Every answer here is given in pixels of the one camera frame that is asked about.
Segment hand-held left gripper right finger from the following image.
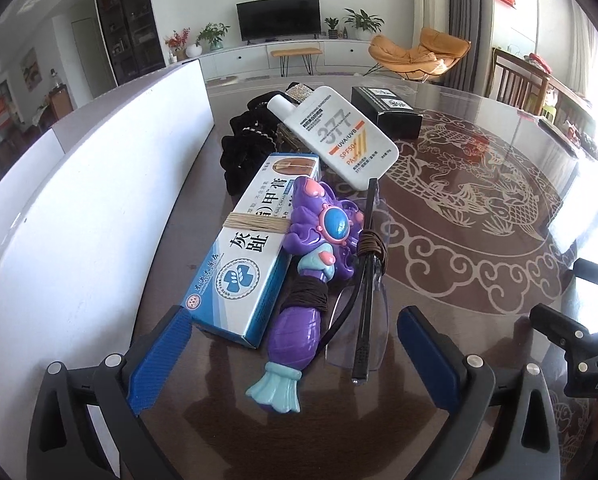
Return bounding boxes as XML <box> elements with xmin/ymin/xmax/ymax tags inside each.
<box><xmin>396</xmin><ymin>306</ymin><xmax>565</xmax><ymax>480</ymax></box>

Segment white sunscreen bottle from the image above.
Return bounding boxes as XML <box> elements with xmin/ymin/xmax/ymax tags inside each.
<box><xmin>266</xmin><ymin>86</ymin><xmax>397</xmax><ymax>192</ymax></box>

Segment rhinestone bow hair clip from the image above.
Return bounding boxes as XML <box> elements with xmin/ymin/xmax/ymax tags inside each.
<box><xmin>285</xmin><ymin>81</ymin><xmax>311</xmax><ymax>107</ymax></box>

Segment red flowers in vase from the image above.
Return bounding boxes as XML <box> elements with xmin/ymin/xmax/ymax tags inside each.
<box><xmin>165</xmin><ymin>30</ymin><xmax>202</xmax><ymax>62</ymax></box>

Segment brown hair tie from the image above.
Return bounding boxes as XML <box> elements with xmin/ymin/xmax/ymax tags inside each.
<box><xmin>355</xmin><ymin>230</ymin><xmax>386</xmax><ymax>267</ymax></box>
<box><xmin>279</xmin><ymin>276</ymin><xmax>331</xmax><ymax>314</ymax></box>

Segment white partition board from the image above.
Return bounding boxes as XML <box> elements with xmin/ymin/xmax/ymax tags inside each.
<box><xmin>0</xmin><ymin>57</ymin><xmax>215</xmax><ymax>461</ymax></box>

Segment white television cabinet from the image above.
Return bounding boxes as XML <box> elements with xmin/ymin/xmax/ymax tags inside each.
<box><xmin>199</xmin><ymin>37</ymin><xmax>380</xmax><ymax>82</ymax></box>

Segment wooden sideboard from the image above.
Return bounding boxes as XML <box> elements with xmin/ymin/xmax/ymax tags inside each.
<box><xmin>544</xmin><ymin>72</ymin><xmax>598</xmax><ymax>161</ymax></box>

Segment wooden side table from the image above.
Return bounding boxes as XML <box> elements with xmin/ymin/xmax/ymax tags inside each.
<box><xmin>46</xmin><ymin>67</ymin><xmax>74</xmax><ymax>121</ymax></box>

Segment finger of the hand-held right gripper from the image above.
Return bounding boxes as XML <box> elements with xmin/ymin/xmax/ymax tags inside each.
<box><xmin>574</xmin><ymin>258</ymin><xmax>598</xmax><ymax>288</ymax></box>
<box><xmin>529</xmin><ymin>305</ymin><xmax>598</xmax><ymax>396</ymax></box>

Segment green potted plant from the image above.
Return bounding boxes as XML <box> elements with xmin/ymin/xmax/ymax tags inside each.
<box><xmin>196</xmin><ymin>22</ymin><xmax>231</xmax><ymax>52</ymax></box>

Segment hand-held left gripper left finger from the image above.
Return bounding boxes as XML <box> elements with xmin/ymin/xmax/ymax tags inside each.
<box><xmin>26</xmin><ymin>305</ymin><xmax>195</xmax><ymax>480</ymax></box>

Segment framed wall painting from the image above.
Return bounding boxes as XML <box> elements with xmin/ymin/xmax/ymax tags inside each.
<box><xmin>20</xmin><ymin>47</ymin><xmax>40</xmax><ymax>92</ymax></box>

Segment silver claw hair clip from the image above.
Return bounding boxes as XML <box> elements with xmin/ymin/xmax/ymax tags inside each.
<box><xmin>276</xmin><ymin>122</ymin><xmax>301</xmax><ymax>150</ymax></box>

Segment tan rubber band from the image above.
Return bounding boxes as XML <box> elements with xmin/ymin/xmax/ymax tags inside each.
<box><xmin>224</xmin><ymin>211</ymin><xmax>291</xmax><ymax>234</ymax></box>

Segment large leafy potted plant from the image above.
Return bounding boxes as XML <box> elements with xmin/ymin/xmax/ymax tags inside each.
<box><xmin>344</xmin><ymin>8</ymin><xmax>385</xmax><ymax>41</ymax></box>

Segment purple fish toy wand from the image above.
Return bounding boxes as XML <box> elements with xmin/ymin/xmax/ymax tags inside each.
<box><xmin>245</xmin><ymin>176</ymin><xmax>367</xmax><ymax>415</ymax></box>

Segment blue and white ointment box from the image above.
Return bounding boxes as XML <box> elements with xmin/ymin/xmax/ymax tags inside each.
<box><xmin>180</xmin><ymin>152</ymin><xmax>322</xmax><ymax>350</ymax></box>

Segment grey curtain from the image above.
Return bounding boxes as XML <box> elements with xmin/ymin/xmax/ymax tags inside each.
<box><xmin>452</xmin><ymin>0</ymin><xmax>495</xmax><ymax>96</ymax></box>

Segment wooden dining chair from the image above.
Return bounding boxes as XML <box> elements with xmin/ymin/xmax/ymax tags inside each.
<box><xmin>489</xmin><ymin>47</ymin><xmax>550</xmax><ymax>108</ymax></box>

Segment dark patterned glass desktop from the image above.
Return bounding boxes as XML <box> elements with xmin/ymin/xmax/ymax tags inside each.
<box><xmin>129</xmin><ymin>72</ymin><xmax>598</xmax><ymax>480</ymax></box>

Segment clear glasses with black temples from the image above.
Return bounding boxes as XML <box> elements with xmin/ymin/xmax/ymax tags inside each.
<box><xmin>324</xmin><ymin>178</ymin><xmax>392</xmax><ymax>386</ymax></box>

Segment wooden bench with metal legs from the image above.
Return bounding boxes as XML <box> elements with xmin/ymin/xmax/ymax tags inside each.
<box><xmin>270</xmin><ymin>47</ymin><xmax>324</xmax><ymax>77</ymax></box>

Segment orange lounge chair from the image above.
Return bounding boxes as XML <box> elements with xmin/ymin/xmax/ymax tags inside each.
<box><xmin>368</xmin><ymin>27</ymin><xmax>472</xmax><ymax>82</ymax></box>

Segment white door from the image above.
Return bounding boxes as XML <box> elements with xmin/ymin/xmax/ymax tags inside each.
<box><xmin>71</xmin><ymin>17</ymin><xmax>97</xmax><ymax>101</ymax></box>

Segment black television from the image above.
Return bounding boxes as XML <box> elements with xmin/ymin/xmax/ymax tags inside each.
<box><xmin>236</xmin><ymin>0</ymin><xmax>322</xmax><ymax>43</ymax></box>

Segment white sheer curtain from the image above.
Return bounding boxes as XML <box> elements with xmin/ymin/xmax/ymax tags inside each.
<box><xmin>411</xmin><ymin>0</ymin><xmax>455</xmax><ymax>56</ymax></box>

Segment dark glass display cabinet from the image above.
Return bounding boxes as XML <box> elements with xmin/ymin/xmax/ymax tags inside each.
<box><xmin>91</xmin><ymin>0</ymin><xmax>167</xmax><ymax>86</ymax></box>

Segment black box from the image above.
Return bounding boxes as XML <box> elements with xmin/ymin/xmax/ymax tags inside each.
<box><xmin>350</xmin><ymin>86</ymin><xmax>424</xmax><ymax>141</ymax></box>

